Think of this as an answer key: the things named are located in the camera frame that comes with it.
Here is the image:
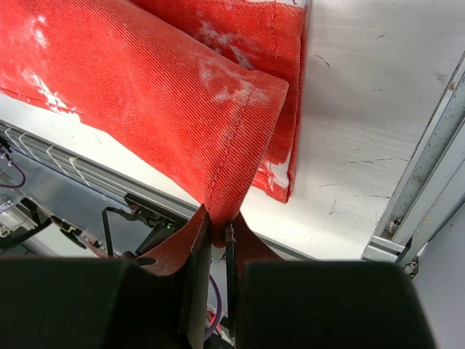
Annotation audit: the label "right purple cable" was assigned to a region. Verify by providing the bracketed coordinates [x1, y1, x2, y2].
[203, 274, 223, 342]

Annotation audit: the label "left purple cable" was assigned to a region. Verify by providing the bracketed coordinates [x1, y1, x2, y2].
[0, 136, 27, 190]

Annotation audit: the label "red tie-dye trousers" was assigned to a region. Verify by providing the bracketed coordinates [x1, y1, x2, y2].
[1, 1, 311, 228]

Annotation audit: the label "aluminium rail frame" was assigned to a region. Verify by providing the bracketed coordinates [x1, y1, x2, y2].
[1, 62, 464, 276]

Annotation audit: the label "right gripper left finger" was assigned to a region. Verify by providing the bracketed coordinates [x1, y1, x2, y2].
[136, 205, 211, 345]

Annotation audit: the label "purple cable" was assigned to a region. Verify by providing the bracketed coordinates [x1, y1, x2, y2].
[203, 274, 223, 342]
[0, 136, 27, 190]

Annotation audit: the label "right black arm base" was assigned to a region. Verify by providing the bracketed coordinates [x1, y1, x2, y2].
[1, 193, 188, 260]

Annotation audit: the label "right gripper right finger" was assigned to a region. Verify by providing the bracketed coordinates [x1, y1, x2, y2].
[225, 213, 283, 345]

